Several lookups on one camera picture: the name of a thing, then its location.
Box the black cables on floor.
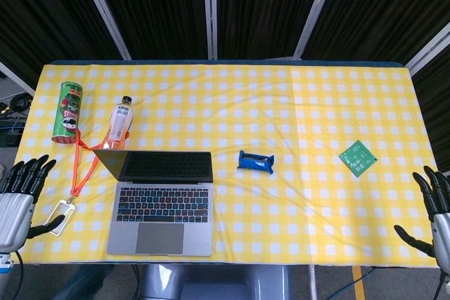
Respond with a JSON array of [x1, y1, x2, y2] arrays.
[[0, 91, 34, 118]]

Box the orange drink bottle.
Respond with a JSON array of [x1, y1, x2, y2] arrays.
[[101, 95, 135, 150]]

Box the grey open laptop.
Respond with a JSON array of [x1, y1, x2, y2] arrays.
[[93, 148, 214, 256]]

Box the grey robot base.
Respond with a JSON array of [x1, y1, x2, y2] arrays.
[[139, 263, 291, 300]]

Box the blue Oreo cookie pack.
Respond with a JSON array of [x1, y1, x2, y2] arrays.
[[237, 150, 276, 175]]

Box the orange lanyard with badge holder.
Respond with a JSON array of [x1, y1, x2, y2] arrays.
[[47, 129, 131, 236]]

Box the green square packet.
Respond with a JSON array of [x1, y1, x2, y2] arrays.
[[337, 139, 378, 177]]

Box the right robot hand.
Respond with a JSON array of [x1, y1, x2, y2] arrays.
[[393, 165, 450, 268]]

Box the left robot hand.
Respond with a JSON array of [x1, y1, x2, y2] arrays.
[[0, 154, 66, 252]]

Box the green Pringles can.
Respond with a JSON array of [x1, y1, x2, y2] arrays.
[[51, 81, 85, 145]]

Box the yellow checkered tablecloth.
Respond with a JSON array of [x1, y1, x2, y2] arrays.
[[13, 63, 441, 268]]

